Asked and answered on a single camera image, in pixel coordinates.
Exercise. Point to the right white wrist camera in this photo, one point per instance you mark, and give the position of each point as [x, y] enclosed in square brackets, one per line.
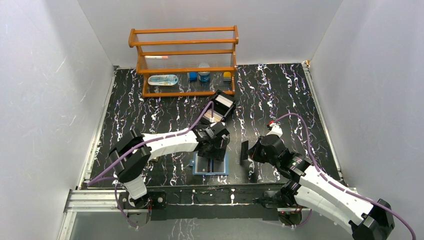
[274, 129]

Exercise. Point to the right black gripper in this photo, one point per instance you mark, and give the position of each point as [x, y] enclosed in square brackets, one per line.
[253, 152]

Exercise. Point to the blue lidded jar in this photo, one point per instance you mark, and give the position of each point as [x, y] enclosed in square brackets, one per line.
[203, 76]

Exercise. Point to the small blue box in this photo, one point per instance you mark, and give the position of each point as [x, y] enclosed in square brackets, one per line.
[192, 76]

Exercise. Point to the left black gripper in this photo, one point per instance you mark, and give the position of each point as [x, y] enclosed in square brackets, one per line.
[212, 151]

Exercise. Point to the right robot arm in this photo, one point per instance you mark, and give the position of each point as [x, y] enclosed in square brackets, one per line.
[312, 188]

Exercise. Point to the blue card holder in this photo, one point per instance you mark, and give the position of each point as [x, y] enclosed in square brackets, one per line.
[216, 168]

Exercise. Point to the white and orange tube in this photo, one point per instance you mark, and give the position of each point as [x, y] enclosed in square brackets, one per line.
[157, 57]

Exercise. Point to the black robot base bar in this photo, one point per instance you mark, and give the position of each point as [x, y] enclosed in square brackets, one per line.
[228, 201]

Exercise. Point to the white card stack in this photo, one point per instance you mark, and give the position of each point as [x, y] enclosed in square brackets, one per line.
[224, 100]

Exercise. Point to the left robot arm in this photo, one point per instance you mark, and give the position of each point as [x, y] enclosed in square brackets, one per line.
[136, 149]

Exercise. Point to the toothbrush blister pack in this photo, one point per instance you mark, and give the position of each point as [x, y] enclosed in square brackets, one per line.
[163, 80]

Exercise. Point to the orange wooden wire shelf rack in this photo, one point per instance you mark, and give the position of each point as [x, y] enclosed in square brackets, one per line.
[186, 49]

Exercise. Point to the yellow and grey sponge block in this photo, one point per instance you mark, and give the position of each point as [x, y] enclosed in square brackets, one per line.
[227, 76]

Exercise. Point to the black card tray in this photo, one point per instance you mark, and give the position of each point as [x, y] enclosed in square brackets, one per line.
[220, 108]

